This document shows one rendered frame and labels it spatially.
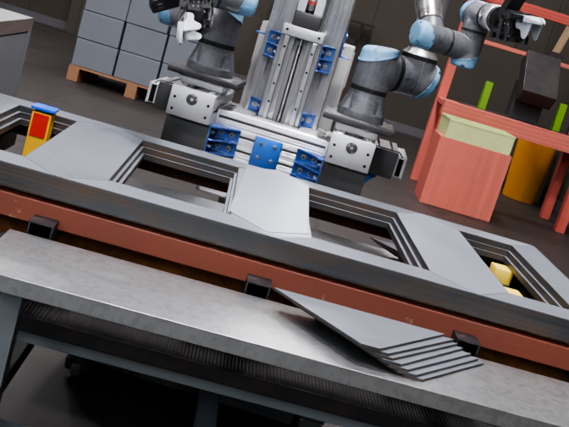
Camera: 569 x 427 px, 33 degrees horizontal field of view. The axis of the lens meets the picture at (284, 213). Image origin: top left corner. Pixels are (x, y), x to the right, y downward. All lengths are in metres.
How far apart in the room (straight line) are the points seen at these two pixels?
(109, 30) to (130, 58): 0.33
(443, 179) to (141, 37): 3.18
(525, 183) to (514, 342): 8.41
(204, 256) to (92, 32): 7.60
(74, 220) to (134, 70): 7.45
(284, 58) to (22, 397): 1.31
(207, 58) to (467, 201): 5.66
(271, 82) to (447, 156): 5.34
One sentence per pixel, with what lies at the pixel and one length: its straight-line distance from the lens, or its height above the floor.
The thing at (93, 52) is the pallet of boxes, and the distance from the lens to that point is 9.48.
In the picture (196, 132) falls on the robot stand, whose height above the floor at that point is 0.87.
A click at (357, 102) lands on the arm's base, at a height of 1.09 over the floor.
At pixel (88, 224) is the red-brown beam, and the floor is 0.78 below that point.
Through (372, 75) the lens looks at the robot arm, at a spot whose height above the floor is 1.18.
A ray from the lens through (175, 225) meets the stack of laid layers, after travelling 1.94.
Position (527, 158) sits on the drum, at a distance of 10.42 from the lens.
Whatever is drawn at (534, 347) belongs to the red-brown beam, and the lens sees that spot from 2.09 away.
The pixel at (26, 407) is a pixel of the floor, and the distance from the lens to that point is 2.93.
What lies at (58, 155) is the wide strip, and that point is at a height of 0.86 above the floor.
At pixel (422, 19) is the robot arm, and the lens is 2.77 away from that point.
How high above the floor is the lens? 1.32
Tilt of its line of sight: 12 degrees down
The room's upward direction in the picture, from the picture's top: 17 degrees clockwise
